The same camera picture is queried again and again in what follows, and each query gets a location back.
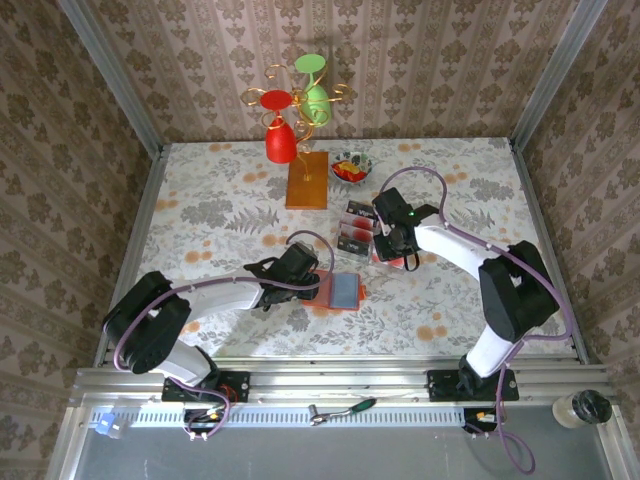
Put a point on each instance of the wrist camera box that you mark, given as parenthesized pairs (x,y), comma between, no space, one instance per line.
(300,260)
(391,206)

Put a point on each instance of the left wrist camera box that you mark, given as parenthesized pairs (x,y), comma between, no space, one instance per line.
(300,260)

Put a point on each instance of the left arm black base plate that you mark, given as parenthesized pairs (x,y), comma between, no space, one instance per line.
(240,387)

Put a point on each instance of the floral ceramic bowl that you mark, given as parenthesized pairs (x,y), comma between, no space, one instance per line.
(367,162)

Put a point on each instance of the aluminium frame post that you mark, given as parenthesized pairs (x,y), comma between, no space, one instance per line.
(110,75)
(555,75)

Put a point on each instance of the red circle card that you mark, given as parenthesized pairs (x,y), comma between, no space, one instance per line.
(357,224)
(395,263)
(356,235)

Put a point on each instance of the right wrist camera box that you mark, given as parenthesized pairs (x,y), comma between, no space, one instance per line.
(391,206)

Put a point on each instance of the floral tablecloth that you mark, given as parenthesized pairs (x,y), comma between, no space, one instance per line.
(225,175)

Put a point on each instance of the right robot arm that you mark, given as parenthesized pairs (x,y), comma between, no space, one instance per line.
(515,295)

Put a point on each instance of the red yellow snack packet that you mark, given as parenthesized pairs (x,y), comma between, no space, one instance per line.
(347,172)

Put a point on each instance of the blue white connector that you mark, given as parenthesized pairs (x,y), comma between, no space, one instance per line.
(106,425)

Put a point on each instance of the red wine glass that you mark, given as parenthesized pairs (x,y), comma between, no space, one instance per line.
(280,145)

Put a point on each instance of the grey metal tray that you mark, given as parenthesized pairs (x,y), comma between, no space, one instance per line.
(325,455)

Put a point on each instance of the aluminium table side rail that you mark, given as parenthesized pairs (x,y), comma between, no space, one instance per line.
(139,225)
(531,200)

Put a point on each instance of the orange card holder wallet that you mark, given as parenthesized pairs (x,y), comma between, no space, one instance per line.
(345,290)

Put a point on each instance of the green wine glass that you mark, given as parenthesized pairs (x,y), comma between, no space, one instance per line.
(316,102)

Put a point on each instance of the black vip card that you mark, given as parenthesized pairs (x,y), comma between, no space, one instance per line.
(354,246)
(361,210)

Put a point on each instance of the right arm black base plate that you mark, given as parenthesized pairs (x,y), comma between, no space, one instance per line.
(440,387)

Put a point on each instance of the aluminium mounting rail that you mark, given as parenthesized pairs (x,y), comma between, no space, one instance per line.
(350,380)

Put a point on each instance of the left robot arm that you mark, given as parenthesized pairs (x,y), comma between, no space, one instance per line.
(145,325)

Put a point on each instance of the clear jar black lid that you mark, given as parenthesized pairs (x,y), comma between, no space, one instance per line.
(585,409)

